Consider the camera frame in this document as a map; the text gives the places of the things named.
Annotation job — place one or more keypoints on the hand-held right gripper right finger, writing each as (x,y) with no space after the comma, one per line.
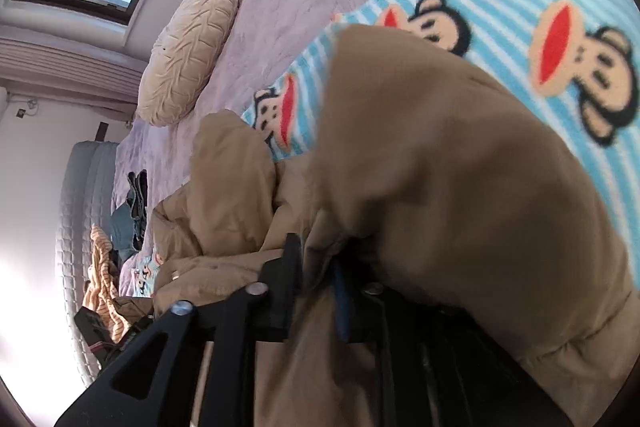
(341,307)

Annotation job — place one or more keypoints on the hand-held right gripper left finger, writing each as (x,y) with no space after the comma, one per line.
(282,297)

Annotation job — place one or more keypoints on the tan padded jacket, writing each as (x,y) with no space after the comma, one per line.
(450,207)

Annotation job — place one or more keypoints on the yellow striped garment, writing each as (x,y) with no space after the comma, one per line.
(102,277)

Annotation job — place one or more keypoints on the folded blue jeans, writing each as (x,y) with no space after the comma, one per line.
(127,227)

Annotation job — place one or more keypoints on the grey quilted headboard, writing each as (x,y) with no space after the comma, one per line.
(85,207)

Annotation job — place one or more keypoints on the round cream cushion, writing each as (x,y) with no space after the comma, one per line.
(190,52)

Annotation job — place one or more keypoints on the beige curtain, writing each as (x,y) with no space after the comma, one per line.
(65,72)

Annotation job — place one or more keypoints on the black wall switch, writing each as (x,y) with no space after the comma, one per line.
(102,132)

